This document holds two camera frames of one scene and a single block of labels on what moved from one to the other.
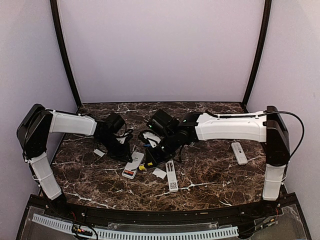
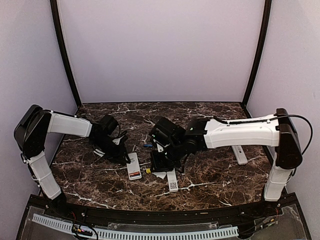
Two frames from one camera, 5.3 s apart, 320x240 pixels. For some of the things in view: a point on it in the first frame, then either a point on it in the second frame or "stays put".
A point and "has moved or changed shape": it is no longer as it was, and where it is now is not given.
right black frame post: (265, 23) stays put
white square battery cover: (159, 173) stays put
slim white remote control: (172, 177) stays put
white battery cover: (98, 152) stays put
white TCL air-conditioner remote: (131, 168) has moved or changed shape
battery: (127, 172) to (134, 175)
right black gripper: (153, 157) to (158, 166)
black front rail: (149, 217) stays put
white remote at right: (239, 153) stays put
